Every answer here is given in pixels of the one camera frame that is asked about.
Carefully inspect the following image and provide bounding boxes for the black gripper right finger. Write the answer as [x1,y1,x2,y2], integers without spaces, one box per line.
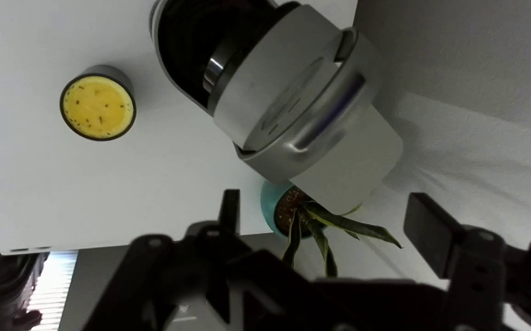
[402,192,506,291]

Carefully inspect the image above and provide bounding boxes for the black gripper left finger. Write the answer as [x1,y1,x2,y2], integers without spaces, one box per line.
[216,188,242,240]

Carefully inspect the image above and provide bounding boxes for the grey pod coffee maker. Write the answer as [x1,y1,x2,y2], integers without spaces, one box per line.
[148,0,405,218]

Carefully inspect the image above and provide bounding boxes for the green plant in teal pot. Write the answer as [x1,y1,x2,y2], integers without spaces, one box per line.
[258,181,402,280]

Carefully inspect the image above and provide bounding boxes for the yellow candle in dark jar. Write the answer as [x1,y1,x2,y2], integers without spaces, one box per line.
[58,63,137,144]

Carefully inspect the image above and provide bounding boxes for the white window blinds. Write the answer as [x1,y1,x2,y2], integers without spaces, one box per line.
[27,249,78,331]

